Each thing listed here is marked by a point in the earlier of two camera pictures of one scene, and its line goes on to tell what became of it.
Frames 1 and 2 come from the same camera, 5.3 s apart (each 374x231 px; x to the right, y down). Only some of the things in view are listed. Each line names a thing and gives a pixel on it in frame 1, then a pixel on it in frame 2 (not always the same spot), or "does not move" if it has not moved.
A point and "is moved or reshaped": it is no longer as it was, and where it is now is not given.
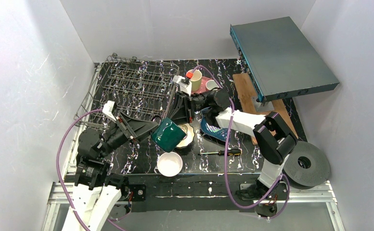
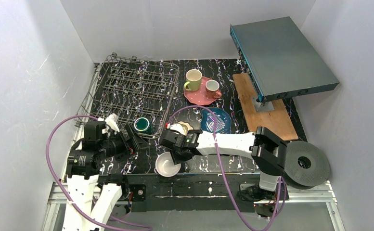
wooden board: [246, 92] does not move
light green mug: [196, 81] does not move
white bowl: [169, 164] does not move
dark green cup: [167, 135] is moved or reshaped
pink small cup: [211, 84] does not move
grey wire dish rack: [136, 87] does not move
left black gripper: [126, 128] to [127, 139]
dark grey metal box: [280, 61] does not move
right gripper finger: [179, 113] to [177, 158]
